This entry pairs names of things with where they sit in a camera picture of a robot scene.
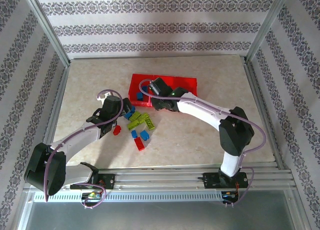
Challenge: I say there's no metal sheet panel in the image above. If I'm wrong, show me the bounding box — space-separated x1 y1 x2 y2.
17 187 305 230

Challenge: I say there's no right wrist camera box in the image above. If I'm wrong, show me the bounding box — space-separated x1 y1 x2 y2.
148 81 161 94

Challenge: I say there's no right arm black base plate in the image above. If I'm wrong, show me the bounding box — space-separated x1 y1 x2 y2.
202 172 249 189

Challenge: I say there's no small circuit board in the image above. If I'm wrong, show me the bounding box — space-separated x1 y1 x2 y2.
81 192 103 200
222 191 241 200

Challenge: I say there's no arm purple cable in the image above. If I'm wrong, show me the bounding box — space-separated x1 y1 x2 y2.
43 89 125 210
138 79 266 208

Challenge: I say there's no aluminium frame post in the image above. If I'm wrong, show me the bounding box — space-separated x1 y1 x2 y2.
21 0 72 68
244 0 295 64

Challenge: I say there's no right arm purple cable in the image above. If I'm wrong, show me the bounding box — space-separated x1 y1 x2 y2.
138 79 266 208

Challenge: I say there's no red three-compartment plastic bin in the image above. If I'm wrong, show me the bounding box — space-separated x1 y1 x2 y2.
127 73 199 108

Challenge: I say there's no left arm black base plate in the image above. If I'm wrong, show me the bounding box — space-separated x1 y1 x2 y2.
70 173 116 190

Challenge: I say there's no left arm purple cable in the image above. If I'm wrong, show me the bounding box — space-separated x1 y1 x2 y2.
43 89 125 210

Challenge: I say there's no slotted grey cable duct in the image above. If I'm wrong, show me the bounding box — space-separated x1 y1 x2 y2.
32 191 225 203

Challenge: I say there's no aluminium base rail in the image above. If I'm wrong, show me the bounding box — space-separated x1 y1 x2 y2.
26 164 295 192

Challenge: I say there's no aluminium side rail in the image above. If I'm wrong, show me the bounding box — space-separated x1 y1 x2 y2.
242 57 287 170
34 64 72 173

